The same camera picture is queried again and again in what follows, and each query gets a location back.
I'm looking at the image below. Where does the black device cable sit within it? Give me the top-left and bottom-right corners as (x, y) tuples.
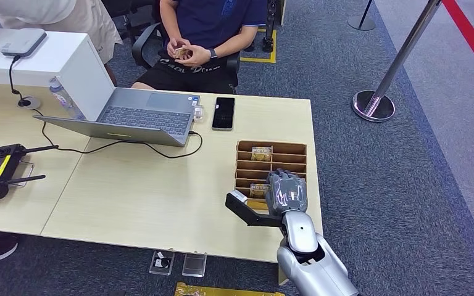
(7, 55), (28, 104)

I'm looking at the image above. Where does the black stand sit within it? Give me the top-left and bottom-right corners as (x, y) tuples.
(243, 0), (279, 54)

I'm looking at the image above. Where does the person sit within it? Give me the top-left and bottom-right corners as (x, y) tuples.
(130, 0), (268, 95)
(0, 0), (123, 88)

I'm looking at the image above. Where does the round desk cable grommet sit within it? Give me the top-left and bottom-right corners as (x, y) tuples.
(17, 96), (43, 110)

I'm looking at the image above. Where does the black smartphone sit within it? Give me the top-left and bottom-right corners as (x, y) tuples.
(212, 96), (236, 131)

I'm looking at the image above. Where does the brown cardboard card organizer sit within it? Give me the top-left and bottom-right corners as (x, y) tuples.
(233, 140), (308, 215)

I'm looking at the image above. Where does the clear acrylic stand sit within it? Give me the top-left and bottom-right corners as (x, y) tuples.
(181, 252), (208, 279)
(149, 250), (176, 276)

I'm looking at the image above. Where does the gold flat box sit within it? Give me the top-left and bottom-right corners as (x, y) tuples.
(174, 282), (286, 296)

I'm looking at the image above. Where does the person's right hand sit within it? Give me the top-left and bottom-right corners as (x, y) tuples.
(166, 38), (191, 60)

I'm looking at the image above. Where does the pale table leg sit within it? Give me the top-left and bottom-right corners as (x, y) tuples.
(278, 263), (291, 286)

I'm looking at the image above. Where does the white cabinet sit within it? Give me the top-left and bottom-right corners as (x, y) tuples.
(0, 27), (116, 122)

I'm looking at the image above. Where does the grey laptop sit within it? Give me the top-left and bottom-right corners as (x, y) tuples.
(32, 86), (201, 148)

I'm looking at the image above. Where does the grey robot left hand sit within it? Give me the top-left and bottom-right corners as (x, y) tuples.
(264, 168), (308, 216)

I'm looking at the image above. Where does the grey flat electronic box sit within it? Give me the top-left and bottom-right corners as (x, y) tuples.
(0, 27), (48, 58)

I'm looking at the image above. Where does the black laptop power cable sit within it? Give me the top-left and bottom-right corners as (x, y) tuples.
(30, 107), (204, 159)

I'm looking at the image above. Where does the yellow floor tape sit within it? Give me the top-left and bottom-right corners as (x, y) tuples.
(240, 28), (278, 64)

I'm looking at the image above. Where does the clear plastic water bottle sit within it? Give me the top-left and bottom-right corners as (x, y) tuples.
(49, 76), (86, 120)

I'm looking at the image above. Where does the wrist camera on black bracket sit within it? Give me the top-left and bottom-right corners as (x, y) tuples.
(225, 189), (285, 228)

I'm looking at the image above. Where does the person's left hand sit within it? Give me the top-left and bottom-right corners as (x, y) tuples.
(180, 44), (212, 68)

